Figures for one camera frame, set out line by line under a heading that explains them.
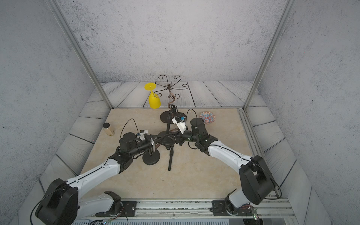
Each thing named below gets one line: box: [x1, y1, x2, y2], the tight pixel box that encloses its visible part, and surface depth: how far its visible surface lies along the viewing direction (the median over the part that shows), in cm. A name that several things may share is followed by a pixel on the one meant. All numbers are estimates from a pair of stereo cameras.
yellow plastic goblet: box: [144, 82, 162, 110], surface depth 97 cm
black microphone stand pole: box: [166, 104, 178, 136], surface depth 74 cm
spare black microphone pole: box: [168, 144, 174, 171], surface depth 93 cm
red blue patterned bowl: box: [199, 111, 216, 125], surface depth 113 cm
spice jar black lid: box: [102, 122, 111, 129], surface depth 100 cm
